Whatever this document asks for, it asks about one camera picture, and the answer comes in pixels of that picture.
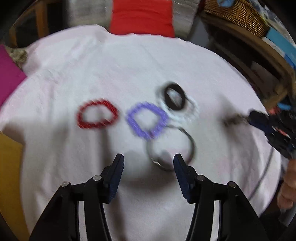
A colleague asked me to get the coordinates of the wicker basket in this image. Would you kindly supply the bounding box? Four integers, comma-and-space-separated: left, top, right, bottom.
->
204, 0, 269, 38

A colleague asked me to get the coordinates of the magenta cushion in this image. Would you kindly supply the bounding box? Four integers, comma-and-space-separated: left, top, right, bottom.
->
0, 45, 27, 106

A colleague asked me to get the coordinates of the patterned fabric piece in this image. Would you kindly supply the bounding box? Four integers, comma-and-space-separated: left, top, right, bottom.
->
5, 46, 28, 70

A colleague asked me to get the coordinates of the purple bead bracelet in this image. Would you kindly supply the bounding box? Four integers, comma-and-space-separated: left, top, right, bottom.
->
125, 101, 169, 141

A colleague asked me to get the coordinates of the black hair tie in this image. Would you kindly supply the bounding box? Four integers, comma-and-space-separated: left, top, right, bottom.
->
162, 83, 187, 110

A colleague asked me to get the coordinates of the white pearl bracelet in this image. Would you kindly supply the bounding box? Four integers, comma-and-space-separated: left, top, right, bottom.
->
157, 86, 200, 122

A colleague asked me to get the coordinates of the red bead bracelet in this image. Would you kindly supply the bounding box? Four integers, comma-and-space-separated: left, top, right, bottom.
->
77, 99, 119, 129

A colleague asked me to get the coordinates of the wooden chair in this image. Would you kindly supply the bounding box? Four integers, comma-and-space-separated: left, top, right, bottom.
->
8, 1, 50, 47

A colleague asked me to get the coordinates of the dark metal bangle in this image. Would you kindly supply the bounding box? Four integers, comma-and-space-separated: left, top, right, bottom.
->
145, 125, 197, 172

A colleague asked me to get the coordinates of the red cushion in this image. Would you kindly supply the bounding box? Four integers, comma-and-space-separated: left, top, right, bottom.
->
109, 0, 175, 38

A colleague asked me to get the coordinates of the black cable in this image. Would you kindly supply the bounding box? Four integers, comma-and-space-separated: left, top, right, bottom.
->
247, 146, 276, 202

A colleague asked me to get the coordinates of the person's right hand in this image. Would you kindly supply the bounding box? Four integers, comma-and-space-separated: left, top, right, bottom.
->
277, 159, 296, 209

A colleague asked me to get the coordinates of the blue book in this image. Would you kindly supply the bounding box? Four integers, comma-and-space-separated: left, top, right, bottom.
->
262, 27, 295, 70

